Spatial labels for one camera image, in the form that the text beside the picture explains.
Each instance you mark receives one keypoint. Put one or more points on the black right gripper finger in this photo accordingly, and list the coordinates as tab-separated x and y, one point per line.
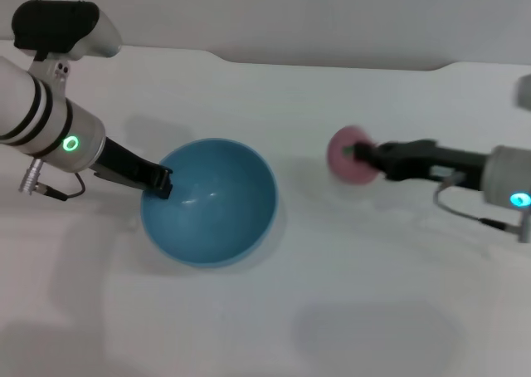
364	148
367	158

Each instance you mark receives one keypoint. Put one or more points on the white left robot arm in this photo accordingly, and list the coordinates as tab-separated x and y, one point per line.
41	115

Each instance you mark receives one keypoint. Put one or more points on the blue bowl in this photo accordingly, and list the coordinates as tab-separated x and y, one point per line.
215	227

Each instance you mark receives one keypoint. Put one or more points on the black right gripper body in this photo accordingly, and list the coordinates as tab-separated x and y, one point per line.
415	159

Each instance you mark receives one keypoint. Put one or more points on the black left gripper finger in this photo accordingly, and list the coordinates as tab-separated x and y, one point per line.
162	184

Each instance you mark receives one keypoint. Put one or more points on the pink toy peach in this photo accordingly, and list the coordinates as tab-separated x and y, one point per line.
340	161

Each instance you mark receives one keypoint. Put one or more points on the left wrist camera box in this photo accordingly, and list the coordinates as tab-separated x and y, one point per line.
62	28

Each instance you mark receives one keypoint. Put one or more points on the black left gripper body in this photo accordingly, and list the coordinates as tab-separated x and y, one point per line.
124	169

